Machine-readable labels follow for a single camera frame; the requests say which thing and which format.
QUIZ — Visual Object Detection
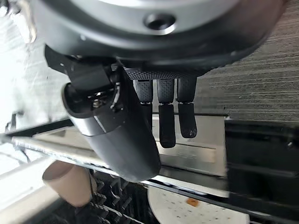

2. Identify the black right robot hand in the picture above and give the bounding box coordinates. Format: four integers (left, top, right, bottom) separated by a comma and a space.
29, 0, 288, 183

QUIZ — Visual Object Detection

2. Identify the beige ceramic mug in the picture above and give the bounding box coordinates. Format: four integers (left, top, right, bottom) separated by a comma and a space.
42, 160, 93, 208

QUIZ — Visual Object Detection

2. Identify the white speckled plate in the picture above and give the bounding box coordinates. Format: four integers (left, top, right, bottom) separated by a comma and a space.
147, 185, 250, 224

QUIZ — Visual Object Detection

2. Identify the black dishwasher rack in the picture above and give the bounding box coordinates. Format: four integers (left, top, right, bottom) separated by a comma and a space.
46, 169, 152, 224

